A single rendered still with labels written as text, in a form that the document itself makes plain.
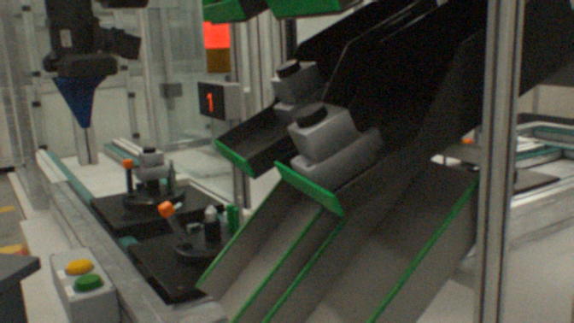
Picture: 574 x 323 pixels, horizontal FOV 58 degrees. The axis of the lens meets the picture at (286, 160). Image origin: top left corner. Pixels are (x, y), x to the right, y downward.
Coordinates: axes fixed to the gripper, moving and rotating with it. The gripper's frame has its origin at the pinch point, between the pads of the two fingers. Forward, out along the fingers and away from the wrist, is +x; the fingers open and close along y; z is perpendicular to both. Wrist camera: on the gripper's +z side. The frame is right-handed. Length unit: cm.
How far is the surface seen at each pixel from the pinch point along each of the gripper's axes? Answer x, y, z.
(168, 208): 18.7, 4.1, 11.7
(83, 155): 30, 110, 18
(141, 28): -11, 80, 33
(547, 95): 77, 280, 563
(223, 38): -7.4, 21.7, 31.8
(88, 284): 28.3, 4.8, -1.9
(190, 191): 28, 40, 29
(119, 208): 28.4, 38.8, 11.6
